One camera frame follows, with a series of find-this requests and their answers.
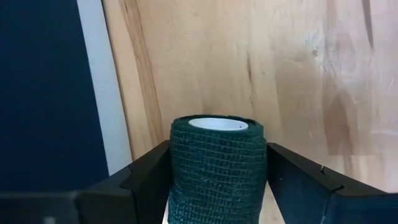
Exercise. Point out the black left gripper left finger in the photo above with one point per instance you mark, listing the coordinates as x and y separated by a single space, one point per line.
130 199

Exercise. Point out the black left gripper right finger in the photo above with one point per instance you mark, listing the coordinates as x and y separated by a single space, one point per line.
311 196

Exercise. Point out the dark green bandage roll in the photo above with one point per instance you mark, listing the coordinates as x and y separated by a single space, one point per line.
217 174

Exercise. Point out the navy white striped fabric basket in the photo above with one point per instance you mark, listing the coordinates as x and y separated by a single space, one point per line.
43 93

